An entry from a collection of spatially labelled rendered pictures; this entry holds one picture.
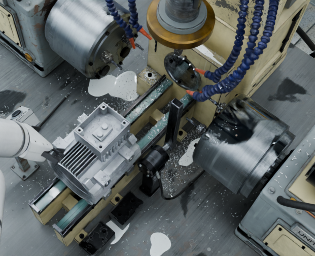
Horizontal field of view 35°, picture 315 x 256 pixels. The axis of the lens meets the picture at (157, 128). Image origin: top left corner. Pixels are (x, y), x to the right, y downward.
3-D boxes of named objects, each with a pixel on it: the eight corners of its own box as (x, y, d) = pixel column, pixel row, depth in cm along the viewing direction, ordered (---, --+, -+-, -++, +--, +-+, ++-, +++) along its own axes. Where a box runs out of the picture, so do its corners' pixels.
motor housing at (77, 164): (95, 130, 159) (92, 99, 142) (140, 165, 154) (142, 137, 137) (50, 173, 151) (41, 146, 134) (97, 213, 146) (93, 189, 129)
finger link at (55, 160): (27, 145, 117) (38, 145, 122) (50, 165, 115) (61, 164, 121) (30, 140, 117) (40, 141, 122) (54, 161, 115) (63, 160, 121)
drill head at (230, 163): (213, 104, 166) (227, 61, 144) (317, 181, 155) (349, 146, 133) (166, 155, 156) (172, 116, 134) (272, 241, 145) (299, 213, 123)
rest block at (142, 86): (146, 82, 182) (147, 63, 172) (161, 93, 181) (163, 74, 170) (135, 92, 180) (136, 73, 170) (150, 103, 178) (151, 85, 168)
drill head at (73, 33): (72, 0, 184) (65, -53, 162) (146, 55, 174) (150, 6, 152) (22, 40, 174) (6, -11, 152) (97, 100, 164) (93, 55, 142)
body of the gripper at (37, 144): (-13, 138, 113) (14, 141, 124) (18, 166, 111) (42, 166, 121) (5, 112, 112) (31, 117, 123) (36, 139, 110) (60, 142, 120)
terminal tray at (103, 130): (103, 114, 144) (102, 100, 138) (131, 135, 141) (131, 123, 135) (74, 141, 139) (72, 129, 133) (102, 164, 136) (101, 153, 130)
